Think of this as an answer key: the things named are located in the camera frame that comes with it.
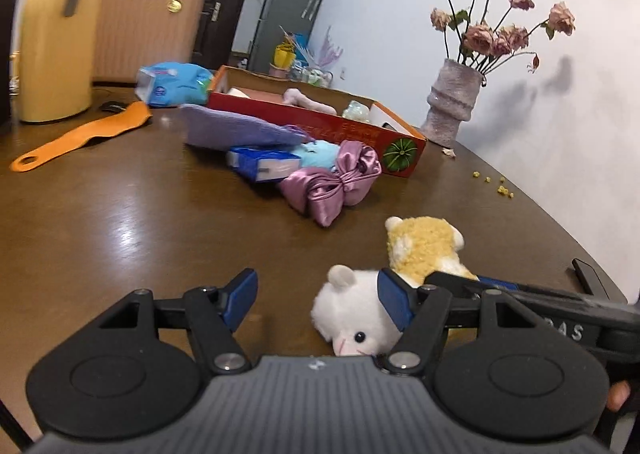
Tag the small black object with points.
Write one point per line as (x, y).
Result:
(112, 107)

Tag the white and yellow plush sheep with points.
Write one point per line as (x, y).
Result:
(345, 304)

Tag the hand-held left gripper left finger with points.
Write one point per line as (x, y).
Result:
(242, 299)

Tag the pink textured vase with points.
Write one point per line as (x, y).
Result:
(450, 104)

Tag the purple cloth pouch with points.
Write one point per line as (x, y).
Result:
(225, 126)

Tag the pink suitcase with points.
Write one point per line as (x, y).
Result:
(145, 29)

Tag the pink fluffy headband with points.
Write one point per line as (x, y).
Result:
(307, 101)

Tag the fallen pink petal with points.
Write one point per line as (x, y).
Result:
(449, 152)

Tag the pink satin bow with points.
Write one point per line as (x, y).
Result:
(330, 184)

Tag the dried pink roses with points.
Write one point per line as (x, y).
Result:
(482, 36)

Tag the blue wet wipes pack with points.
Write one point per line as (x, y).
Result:
(175, 84)

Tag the person's right hand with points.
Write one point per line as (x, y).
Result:
(619, 396)

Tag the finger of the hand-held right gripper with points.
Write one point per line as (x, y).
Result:
(592, 279)
(500, 282)

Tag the red cardboard box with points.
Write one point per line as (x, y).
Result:
(350, 134)

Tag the clear squishy bag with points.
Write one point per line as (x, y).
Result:
(357, 111)

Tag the light blue plush toy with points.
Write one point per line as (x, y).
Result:
(317, 156)

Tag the yellow thermos jug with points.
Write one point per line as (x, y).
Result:
(55, 59)

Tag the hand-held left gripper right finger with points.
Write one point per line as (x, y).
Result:
(395, 299)

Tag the blue tissue packet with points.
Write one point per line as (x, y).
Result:
(265, 164)

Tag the yellow flower crumbs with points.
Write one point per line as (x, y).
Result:
(502, 190)

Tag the grey refrigerator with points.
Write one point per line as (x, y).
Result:
(285, 9)

